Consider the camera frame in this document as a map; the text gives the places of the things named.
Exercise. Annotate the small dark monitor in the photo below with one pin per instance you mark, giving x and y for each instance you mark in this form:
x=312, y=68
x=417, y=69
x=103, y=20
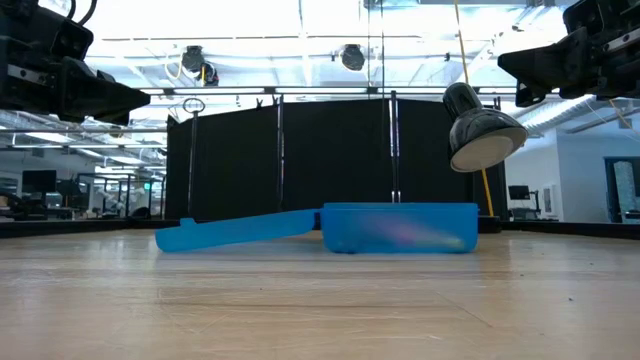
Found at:
x=519, y=192

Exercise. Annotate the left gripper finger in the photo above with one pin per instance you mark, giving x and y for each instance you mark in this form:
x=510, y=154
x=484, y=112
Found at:
x=95, y=95
x=116, y=120

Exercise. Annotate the dark framed door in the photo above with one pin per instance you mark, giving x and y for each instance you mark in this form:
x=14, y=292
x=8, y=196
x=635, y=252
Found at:
x=622, y=190

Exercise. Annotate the black desk lamp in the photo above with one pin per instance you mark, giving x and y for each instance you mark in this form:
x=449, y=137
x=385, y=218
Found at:
x=475, y=125

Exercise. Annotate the black curtain backdrop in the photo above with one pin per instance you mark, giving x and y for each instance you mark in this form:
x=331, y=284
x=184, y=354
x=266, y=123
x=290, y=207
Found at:
x=335, y=150

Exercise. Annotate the blue translucent supply box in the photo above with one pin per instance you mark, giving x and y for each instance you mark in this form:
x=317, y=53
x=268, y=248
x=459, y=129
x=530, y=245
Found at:
x=400, y=220

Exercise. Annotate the chrome stand pole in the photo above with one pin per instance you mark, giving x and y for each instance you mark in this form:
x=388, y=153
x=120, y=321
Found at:
x=280, y=150
x=395, y=150

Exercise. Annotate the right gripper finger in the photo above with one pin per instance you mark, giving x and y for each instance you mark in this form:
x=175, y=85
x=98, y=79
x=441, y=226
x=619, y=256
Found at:
x=529, y=95
x=555, y=62

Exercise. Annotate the black overhead camera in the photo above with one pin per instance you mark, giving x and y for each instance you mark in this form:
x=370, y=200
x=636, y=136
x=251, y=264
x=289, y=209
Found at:
x=353, y=57

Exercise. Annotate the white wall box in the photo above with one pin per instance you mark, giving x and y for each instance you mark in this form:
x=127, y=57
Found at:
x=548, y=200

